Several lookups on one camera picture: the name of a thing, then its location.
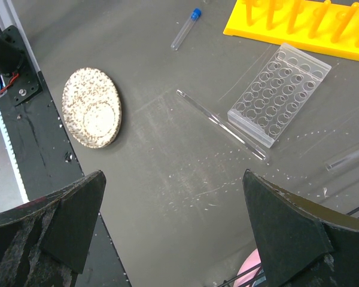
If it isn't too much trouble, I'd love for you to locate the clear acrylic tube rack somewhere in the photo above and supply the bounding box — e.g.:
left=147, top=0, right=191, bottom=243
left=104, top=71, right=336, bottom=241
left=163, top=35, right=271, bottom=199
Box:
left=227, top=43, right=331, bottom=148

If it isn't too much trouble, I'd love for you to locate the long glass tube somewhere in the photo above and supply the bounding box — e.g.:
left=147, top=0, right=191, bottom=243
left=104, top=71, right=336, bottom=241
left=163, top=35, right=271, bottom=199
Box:
left=324, top=147, right=359, bottom=172
left=176, top=89, right=270, bottom=164

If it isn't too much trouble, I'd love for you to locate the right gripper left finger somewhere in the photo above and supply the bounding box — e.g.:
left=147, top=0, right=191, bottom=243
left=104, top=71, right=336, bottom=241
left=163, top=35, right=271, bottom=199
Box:
left=0, top=170, right=107, bottom=286

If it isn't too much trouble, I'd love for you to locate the pink plate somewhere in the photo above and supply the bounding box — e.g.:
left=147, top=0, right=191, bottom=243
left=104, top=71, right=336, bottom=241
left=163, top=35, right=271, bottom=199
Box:
left=238, top=249, right=261, bottom=281

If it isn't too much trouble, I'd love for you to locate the speckled ceramic plate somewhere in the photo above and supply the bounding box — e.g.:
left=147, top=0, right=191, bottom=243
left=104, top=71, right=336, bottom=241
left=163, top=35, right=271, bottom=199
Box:
left=62, top=67, right=122, bottom=149

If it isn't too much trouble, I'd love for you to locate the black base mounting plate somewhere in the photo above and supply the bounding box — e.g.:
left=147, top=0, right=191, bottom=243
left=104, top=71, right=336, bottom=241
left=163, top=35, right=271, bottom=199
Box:
left=0, top=26, right=130, bottom=286

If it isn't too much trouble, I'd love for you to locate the black wire basket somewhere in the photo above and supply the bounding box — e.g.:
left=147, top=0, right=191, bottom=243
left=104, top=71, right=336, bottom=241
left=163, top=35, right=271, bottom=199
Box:
left=222, top=200, right=359, bottom=286

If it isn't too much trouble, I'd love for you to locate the yellow test tube rack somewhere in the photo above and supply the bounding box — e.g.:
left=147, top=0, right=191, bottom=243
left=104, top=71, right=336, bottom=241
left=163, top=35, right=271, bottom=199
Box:
left=223, top=1, right=359, bottom=62

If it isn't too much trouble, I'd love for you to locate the grey cable duct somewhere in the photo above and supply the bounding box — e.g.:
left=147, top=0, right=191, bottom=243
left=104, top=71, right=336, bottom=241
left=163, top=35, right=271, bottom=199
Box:
left=0, top=76, right=29, bottom=203

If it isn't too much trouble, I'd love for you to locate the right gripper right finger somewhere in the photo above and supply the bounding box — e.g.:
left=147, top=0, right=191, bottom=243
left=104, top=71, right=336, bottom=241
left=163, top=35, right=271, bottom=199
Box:
left=242, top=169, right=359, bottom=286

